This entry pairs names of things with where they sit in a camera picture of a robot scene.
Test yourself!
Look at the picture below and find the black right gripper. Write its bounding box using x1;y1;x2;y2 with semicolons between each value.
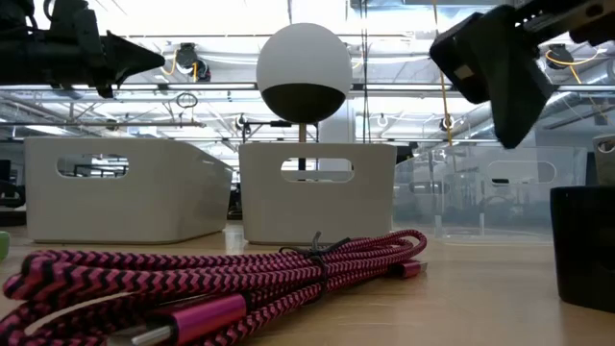
429;0;615;150

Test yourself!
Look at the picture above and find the black office chair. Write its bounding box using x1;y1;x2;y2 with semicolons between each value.
0;160;27;210

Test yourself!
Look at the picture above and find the silver metal object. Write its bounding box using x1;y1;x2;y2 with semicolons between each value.
592;134;615;187

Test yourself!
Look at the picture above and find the black cable tie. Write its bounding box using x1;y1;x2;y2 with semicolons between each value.
279;231;352;305

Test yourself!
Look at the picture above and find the pink black braided USB cable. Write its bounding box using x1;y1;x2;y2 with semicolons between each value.
0;229;429;346

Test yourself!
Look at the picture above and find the black cylindrical object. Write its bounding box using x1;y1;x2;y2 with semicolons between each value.
550;185;615;314

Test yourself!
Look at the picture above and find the white and black sphere lamp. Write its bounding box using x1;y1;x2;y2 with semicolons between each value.
255;22;355;173

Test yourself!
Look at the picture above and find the yellow hanging cable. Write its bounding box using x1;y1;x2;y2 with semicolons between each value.
430;0;455;147

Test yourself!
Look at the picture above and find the clear plastic bin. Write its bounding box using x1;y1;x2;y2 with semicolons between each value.
392;143;588;244

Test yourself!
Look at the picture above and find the small white plastic bin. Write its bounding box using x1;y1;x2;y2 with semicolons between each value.
237;141;398;246

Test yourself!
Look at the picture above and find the large white plastic bin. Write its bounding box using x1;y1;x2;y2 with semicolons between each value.
23;136;234;245

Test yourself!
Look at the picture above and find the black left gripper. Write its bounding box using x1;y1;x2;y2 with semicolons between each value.
0;0;166;100

